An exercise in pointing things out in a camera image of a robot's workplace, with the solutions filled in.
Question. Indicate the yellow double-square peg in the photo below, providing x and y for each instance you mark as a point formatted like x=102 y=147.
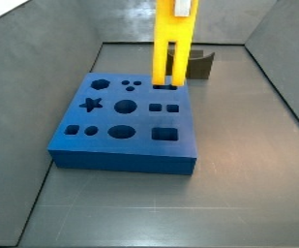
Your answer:
x=175 y=30

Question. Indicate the blue foam shape board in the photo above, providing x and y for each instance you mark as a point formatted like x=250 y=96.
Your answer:
x=126 y=125

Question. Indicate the black curved peg stand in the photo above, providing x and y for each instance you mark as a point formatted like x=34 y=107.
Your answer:
x=199 y=64

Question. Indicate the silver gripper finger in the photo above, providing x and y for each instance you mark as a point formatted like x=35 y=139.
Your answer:
x=182 y=8

